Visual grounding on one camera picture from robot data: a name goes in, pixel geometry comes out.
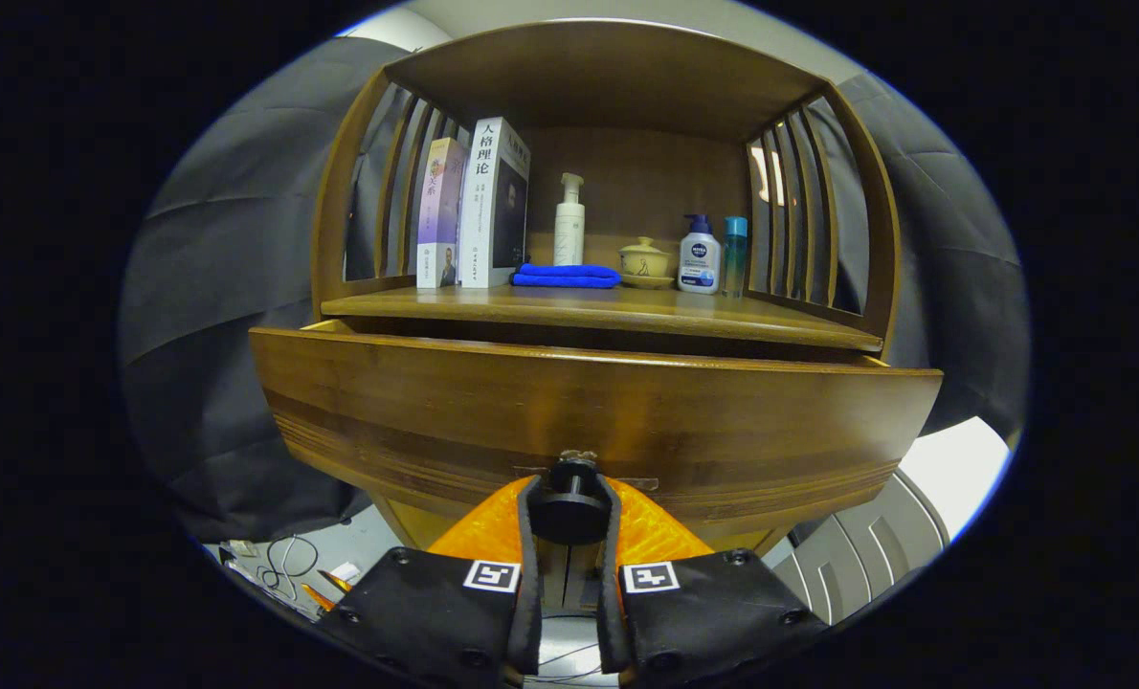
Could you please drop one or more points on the white pump bottle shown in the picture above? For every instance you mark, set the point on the white pump bottle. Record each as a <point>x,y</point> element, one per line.
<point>569,234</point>

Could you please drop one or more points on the purple book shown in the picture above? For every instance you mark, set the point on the purple book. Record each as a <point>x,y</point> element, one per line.
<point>438,211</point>

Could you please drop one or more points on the white bottle with blue cap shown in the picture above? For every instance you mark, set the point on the white bottle with blue cap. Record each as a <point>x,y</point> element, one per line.
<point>699,258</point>

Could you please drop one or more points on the wooden cabinet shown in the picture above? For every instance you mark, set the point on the wooden cabinet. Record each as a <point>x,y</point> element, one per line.
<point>608,86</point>

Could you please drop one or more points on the grey ribbed panel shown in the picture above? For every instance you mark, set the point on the grey ribbed panel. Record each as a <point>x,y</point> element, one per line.
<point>857,565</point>

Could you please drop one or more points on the wooden drawer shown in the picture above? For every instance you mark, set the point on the wooden drawer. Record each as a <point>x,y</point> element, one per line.
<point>579,402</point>

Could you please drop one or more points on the beige lidded tea cup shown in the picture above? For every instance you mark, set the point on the beige lidded tea cup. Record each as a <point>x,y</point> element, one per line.
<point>644,260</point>

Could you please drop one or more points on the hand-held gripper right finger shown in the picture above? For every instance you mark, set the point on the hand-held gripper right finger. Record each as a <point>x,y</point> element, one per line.
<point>610,612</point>

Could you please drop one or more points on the thick white book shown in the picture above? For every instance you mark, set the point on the thick white book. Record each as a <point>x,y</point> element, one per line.
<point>479,211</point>

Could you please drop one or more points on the wooden countertop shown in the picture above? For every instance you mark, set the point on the wooden countertop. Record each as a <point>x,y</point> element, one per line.
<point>579,306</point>

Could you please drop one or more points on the slim teal bottle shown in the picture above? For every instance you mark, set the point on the slim teal bottle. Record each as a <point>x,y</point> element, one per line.
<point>734,258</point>

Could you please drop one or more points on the black round drawer knob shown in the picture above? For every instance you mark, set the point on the black round drawer knob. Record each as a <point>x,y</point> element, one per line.
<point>569,512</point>

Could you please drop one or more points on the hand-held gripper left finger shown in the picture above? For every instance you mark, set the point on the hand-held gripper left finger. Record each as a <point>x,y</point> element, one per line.
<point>529,593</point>

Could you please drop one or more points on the blue folded cloth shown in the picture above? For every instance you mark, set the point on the blue folded cloth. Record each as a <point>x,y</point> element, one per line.
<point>565,277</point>

